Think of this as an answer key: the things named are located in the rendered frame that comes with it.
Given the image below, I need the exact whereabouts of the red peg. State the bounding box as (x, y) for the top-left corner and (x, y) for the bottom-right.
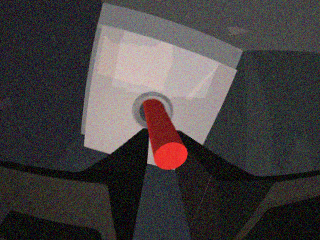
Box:
(144, 99), (188, 171)

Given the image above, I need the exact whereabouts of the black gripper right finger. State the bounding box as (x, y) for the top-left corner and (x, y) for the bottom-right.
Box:
(175, 131), (320, 240)

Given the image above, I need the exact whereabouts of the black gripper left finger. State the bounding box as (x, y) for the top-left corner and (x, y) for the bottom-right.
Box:
(0, 128), (149, 240)

